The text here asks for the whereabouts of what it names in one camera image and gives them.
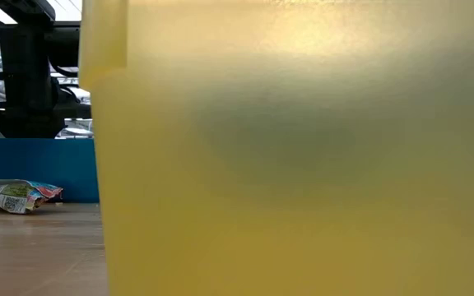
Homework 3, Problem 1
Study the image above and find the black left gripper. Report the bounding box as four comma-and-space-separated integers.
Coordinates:
0, 72, 67, 139

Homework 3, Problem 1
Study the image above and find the green red granola bar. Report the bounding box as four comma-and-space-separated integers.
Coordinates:
0, 178, 64, 215

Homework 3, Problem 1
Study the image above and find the dark blue plastic bin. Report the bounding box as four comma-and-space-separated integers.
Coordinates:
0, 136, 100, 205

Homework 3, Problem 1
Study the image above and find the translucent yellow plastic bin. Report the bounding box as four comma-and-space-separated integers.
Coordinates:
78, 0, 474, 296

